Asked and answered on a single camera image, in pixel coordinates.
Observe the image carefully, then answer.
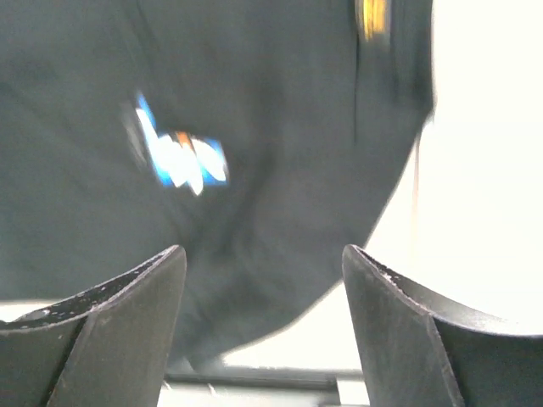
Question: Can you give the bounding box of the black daisy print t-shirt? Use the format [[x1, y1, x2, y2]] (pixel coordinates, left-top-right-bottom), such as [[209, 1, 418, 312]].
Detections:
[[1, 1, 434, 371]]

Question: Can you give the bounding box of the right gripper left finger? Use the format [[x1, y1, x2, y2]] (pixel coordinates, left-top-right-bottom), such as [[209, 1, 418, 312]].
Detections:
[[1, 246, 187, 407]]

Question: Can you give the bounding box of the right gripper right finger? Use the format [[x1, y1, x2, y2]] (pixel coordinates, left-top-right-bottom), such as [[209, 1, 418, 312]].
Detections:
[[342, 245, 542, 407]]

